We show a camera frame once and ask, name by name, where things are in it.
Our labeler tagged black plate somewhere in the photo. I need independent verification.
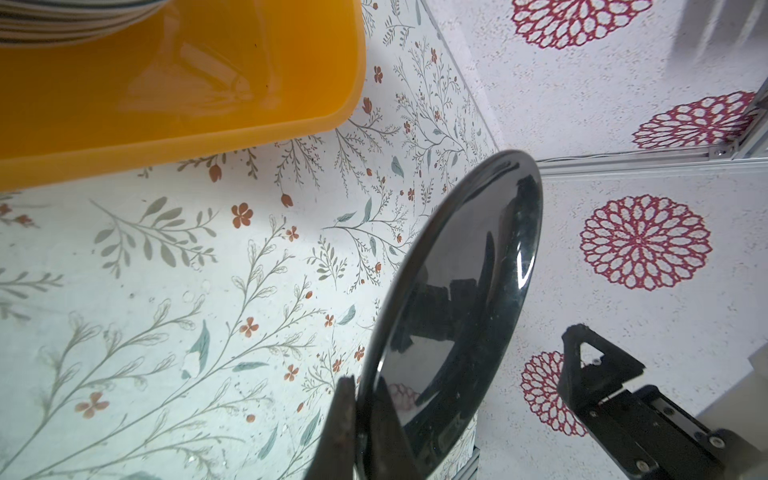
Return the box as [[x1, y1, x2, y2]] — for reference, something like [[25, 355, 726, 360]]
[[356, 150, 543, 479]]

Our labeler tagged small green-rim lettered plate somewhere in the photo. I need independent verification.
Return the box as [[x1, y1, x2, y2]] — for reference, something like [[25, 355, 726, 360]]
[[1, 1, 166, 47]]

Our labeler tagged yellow plastic bin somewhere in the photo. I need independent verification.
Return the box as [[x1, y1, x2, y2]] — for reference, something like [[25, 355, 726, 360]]
[[1, 1, 366, 191]]

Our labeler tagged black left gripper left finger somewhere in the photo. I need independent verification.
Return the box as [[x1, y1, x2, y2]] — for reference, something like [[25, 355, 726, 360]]
[[305, 376, 356, 480]]

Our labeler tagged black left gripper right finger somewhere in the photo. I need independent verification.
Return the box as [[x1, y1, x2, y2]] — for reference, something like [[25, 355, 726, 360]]
[[365, 378, 423, 480]]

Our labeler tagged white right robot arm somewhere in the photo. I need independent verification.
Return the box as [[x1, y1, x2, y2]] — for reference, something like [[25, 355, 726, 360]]
[[558, 324, 767, 479]]

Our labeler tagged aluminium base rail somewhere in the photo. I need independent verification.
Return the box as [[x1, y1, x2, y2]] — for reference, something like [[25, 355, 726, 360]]
[[452, 447, 480, 480]]

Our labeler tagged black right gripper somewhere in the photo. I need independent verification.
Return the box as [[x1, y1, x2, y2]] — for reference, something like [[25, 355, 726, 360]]
[[557, 324, 767, 479]]

